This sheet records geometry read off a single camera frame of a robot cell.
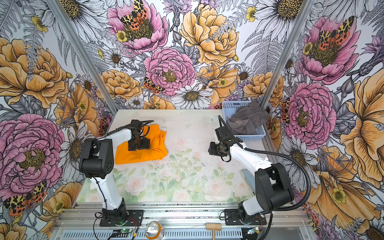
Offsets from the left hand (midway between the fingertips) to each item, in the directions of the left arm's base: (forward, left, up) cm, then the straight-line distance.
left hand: (141, 151), depth 98 cm
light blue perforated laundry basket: (+38, -62, +1) cm, 73 cm away
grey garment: (+22, -71, +5) cm, 74 cm away
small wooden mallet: (-42, -43, +2) cm, 60 cm away
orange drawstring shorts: (-2, -11, +3) cm, 12 cm away
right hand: (-7, -44, +8) cm, 45 cm away
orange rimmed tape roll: (-43, -17, +11) cm, 48 cm away
